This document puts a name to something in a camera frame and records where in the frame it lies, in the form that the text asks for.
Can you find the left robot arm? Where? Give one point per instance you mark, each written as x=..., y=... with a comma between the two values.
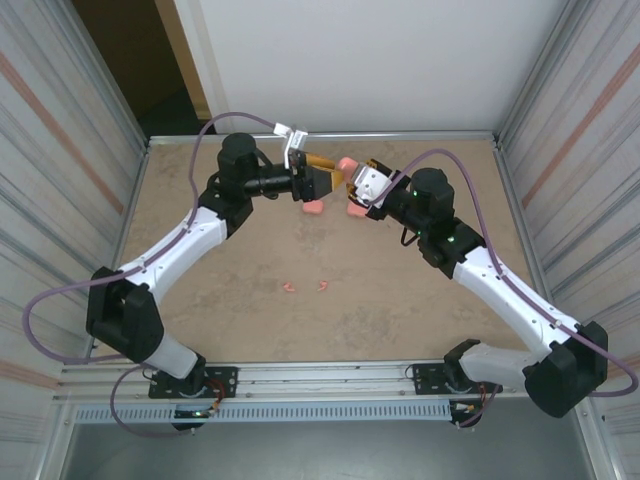
x=175, y=240

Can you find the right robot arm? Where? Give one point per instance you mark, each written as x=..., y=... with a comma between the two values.
x=500, y=295

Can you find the translucent corrugated side panel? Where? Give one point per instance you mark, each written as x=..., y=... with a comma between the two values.
x=40, y=175
x=600, y=175

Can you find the small controller board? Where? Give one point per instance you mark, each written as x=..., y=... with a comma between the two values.
x=192, y=414
x=465, y=410

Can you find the grey metal sheet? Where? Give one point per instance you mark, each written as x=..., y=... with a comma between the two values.
x=320, y=455

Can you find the aluminium table edge rail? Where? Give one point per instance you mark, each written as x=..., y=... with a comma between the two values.
x=170, y=140

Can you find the aluminium side rail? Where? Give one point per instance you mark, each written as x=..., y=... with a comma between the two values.
x=519, y=200
x=121, y=247

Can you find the white door frame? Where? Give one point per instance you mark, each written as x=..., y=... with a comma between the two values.
x=200, y=60

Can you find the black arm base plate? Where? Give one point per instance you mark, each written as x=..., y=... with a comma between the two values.
x=425, y=380
x=225, y=382

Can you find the aluminium mounting rail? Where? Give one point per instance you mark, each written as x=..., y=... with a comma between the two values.
x=320, y=382

